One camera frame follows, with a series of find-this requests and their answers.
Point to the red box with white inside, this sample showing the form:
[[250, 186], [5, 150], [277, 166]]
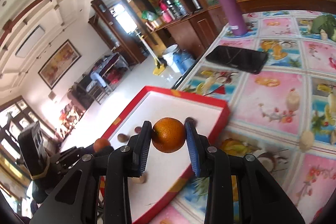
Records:
[[170, 106]]

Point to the ginger piece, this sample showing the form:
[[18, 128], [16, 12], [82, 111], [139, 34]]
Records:
[[324, 35]]

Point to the wooden display cabinet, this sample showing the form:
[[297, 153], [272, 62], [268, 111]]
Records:
[[183, 29]]

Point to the blue water jug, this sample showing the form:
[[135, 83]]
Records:
[[188, 60], [178, 61]]

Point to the green leafy vegetable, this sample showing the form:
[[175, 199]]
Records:
[[324, 24]]

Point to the peeled banana piece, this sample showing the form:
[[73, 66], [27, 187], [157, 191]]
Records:
[[292, 99], [307, 138]]

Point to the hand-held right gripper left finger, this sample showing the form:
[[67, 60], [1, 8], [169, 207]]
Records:
[[143, 150]]

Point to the white bucket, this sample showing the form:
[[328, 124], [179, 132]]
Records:
[[170, 56]]

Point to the black smartphone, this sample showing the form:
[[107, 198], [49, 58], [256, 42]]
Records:
[[236, 58]]

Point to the purple bottle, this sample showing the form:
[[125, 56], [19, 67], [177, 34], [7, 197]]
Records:
[[228, 3]]

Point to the orange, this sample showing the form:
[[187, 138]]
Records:
[[168, 138], [101, 144]]

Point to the green plastic bag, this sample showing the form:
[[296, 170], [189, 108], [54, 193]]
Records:
[[148, 15]]

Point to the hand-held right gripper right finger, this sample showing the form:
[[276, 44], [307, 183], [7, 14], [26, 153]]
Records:
[[193, 150]]

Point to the framed painting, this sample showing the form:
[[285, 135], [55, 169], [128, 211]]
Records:
[[59, 64]]

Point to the pink bottle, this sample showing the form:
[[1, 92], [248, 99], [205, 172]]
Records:
[[165, 12]]

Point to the yellow mop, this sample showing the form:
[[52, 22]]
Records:
[[155, 56]]

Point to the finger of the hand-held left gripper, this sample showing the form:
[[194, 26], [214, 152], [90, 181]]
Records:
[[103, 153]]

